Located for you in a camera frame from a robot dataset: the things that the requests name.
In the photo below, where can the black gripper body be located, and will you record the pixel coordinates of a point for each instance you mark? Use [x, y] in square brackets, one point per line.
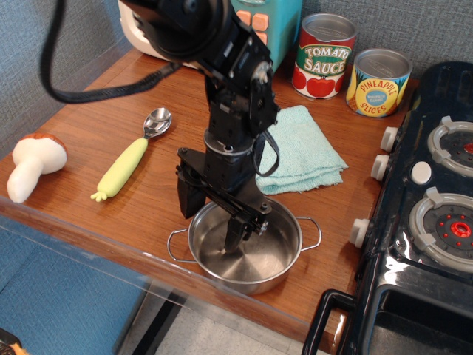
[229, 181]

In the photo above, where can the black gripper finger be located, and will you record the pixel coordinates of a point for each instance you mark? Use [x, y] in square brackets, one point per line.
[191, 197]
[239, 228]

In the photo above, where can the stainless steel pot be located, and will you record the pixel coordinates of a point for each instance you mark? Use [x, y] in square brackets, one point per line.
[260, 263]

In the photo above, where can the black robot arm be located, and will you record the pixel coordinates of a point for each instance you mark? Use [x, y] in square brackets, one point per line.
[238, 75]

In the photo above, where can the folded light blue napkin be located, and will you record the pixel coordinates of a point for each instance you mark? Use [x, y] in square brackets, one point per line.
[307, 160]

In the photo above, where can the teal toy microwave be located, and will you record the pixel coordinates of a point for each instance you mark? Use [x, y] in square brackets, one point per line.
[276, 23]

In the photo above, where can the white plush mushroom toy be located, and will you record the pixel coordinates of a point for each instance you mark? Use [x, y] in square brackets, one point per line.
[34, 155]

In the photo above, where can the tomato sauce can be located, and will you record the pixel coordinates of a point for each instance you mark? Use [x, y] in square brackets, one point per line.
[325, 46]

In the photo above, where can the pineapple slices can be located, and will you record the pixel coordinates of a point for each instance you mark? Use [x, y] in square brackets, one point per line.
[378, 82]

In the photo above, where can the black toy stove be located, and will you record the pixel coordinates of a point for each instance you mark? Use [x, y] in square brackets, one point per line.
[414, 279]

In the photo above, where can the orange object at corner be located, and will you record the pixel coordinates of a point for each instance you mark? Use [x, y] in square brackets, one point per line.
[11, 349]

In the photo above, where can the spoon with green handle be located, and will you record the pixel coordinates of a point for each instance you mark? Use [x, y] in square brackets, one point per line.
[116, 177]

